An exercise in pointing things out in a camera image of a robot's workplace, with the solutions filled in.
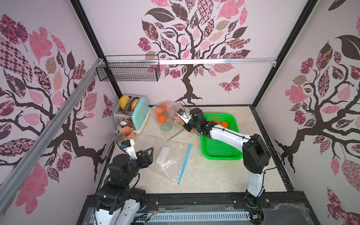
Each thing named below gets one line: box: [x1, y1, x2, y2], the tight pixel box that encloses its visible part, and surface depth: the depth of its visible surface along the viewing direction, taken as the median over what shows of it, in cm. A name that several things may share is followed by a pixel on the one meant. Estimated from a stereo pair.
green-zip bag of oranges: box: [155, 100, 185, 142], surface depth 106 cm
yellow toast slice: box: [119, 94, 130, 111], surface depth 99 cm
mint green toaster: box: [113, 94, 150, 135], surface depth 97 cm
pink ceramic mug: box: [119, 127, 135, 141], surface depth 97 cm
